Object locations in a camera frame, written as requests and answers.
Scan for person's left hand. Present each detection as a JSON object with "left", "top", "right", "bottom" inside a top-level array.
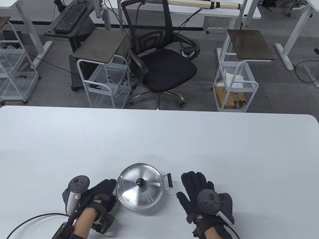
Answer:
[{"left": 79, "top": 179, "right": 117, "bottom": 212}]

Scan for person's right hand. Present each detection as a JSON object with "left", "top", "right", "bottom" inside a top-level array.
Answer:
[{"left": 176, "top": 171, "right": 215, "bottom": 224}]

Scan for steel pot black handles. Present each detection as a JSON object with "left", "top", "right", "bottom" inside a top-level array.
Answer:
[{"left": 115, "top": 163, "right": 173, "bottom": 211}]

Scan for steel pot lid black knob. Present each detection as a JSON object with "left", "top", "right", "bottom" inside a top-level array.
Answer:
[{"left": 116, "top": 164, "right": 164, "bottom": 206}]

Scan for person's left forearm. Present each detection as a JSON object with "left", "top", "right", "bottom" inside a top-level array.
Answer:
[{"left": 72, "top": 207, "right": 98, "bottom": 237}]

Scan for black white right hand controller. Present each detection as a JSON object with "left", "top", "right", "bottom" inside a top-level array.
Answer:
[{"left": 197, "top": 190, "right": 235, "bottom": 226}]

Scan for black white hand controller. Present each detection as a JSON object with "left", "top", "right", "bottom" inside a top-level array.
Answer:
[
  {"left": 62, "top": 176, "right": 90, "bottom": 216},
  {"left": 197, "top": 190, "right": 235, "bottom": 226}
]

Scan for black white left hand controller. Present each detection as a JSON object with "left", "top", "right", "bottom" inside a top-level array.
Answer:
[{"left": 62, "top": 176, "right": 90, "bottom": 216}]

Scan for brown paper bag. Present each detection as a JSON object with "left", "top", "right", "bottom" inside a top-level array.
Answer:
[{"left": 214, "top": 85, "right": 247, "bottom": 109}]

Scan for white papers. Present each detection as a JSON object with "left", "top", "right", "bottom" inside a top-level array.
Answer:
[{"left": 224, "top": 73, "right": 244, "bottom": 89}]

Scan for black computer tower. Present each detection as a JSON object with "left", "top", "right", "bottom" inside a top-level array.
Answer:
[{"left": 70, "top": 56, "right": 87, "bottom": 91}]

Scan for black mesh office chair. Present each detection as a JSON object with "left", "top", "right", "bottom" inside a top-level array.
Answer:
[{"left": 120, "top": 0, "right": 200, "bottom": 110}]

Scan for white cart with dark top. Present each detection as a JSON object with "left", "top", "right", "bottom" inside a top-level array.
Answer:
[
  {"left": 214, "top": 29, "right": 276, "bottom": 113},
  {"left": 0, "top": 17, "right": 41, "bottom": 105},
  {"left": 72, "top": 29, "right": 132, "bottom": 109}
]

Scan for dark keyboard monitor stand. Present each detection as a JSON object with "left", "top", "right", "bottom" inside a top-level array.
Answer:
[{"left": 44, "top": 0, "right": 104, "bottom": 53}]

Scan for white standing desk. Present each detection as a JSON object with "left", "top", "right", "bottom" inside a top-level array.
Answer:
[
  {"left": 275, "top": 0, "right": 319, "bottom": 71},
  {"left": 0, "top": 0, "right": 53, "bottom": 68},
  {"left": 102, "top": 0, "right": 261, "bottom": 31}
]

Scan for black keyboard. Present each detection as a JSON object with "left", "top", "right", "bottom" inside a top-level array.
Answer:
[{"left": 53, "top": 4, "right": 87, "bottom": 33}]

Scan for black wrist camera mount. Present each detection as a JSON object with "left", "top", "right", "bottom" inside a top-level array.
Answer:
[{"left": 91, "top": 197, "right": 116, "bottom": 235}]

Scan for black left glove cable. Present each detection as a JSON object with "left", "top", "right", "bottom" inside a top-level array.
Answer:
[{"left": 6, "top": 212, "right": 71, "bottom": 239}]

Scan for black glove cable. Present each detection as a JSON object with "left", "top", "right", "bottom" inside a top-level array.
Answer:
[
  {"left": 6, "top": 212, "right": 71, "bottom": 239},
  {"left": 224, "top": 222, "right": 241, "bottom": 239}
]

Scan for black forearm strap pack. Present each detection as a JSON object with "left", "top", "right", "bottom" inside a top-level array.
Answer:
[{"left": 52, "top": 221, "right": 76, "bottom": 239}]

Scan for black right glove cable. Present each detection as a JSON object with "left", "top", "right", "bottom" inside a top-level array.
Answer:
[{"left": 224, "top": 222, "right": 241, "bottom": 239}]

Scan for black floor cable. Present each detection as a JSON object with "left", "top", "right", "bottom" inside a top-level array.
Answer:
[{"left": 295, "top": 61, "right": 319, "bottom": 84}]

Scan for aluminium frame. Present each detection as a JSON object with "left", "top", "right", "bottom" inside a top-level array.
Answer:
[{"left": 93, "top": 0, "right": 104, "bottom": 19}]

